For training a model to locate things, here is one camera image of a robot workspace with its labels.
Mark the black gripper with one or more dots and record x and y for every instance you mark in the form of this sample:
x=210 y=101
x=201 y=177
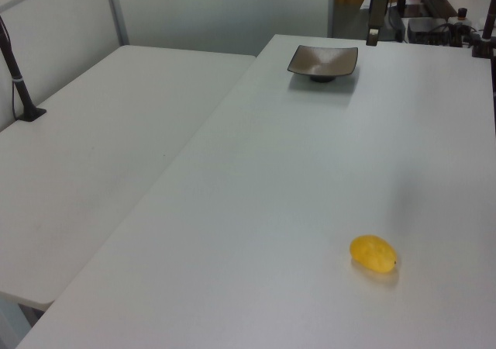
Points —
x=377 y=9

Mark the yellow lemon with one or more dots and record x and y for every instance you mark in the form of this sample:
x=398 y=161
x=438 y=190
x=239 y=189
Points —
x=372 y=253

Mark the dark square ceramic plate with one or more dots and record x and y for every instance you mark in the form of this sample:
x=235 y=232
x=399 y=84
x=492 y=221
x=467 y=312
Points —
x=321 y=60

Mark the black equipment box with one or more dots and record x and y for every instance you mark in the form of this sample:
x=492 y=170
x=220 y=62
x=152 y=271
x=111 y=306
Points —
x=428 y=30

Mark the emergency stop button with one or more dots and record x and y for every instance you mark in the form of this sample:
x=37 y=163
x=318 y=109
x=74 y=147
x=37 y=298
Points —
x=462 y=14

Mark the black clamp stand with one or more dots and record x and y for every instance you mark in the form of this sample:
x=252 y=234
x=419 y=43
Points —
x=484 y=42

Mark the black camera stand pole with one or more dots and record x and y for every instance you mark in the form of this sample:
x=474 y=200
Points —
x=19 y=87

